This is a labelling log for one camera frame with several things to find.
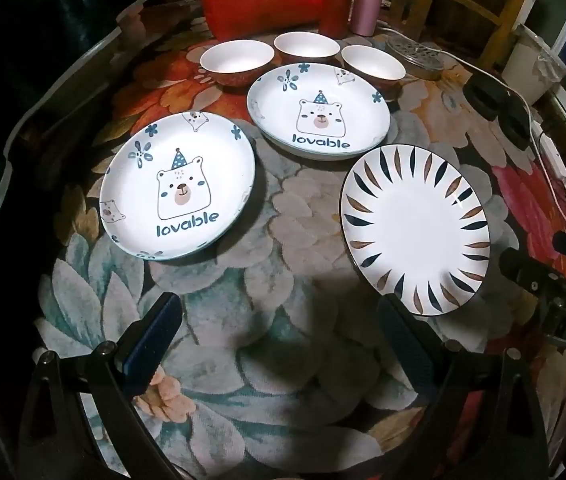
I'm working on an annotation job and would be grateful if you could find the white cable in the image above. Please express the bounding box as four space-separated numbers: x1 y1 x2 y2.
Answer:
375 22 566 246

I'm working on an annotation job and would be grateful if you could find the white power strip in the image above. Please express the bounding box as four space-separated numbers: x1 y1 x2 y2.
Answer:
538 135 566 183

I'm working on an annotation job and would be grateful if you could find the white bucket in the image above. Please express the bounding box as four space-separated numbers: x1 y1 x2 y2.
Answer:
502 27 566 106

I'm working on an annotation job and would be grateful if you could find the leaf pattern rim plate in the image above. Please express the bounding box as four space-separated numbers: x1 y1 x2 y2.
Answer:
340 144 492 317

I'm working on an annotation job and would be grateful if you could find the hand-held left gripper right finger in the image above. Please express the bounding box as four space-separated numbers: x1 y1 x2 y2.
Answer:
377 294 550 480

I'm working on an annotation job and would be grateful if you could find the round perforated metal tin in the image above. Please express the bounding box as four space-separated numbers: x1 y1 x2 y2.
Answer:
385 40 444 81

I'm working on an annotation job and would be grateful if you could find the wooden chair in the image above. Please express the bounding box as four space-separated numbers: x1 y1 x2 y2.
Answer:
390 0 531 61

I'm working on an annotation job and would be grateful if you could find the black slipper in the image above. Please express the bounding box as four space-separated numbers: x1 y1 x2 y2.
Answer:
500 100 544 151
465 77 514 121

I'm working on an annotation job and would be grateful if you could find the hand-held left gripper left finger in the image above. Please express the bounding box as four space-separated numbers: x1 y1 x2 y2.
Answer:
15 292 182 480

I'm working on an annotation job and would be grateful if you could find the red bowl white inside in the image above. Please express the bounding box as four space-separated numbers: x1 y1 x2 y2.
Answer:
341 45 407 105
199 40 275 95
274 32 340 68

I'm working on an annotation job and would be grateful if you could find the bear print plate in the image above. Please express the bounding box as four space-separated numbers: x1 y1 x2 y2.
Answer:
99 111 256 261
247 63 392 155
255 120 388 163

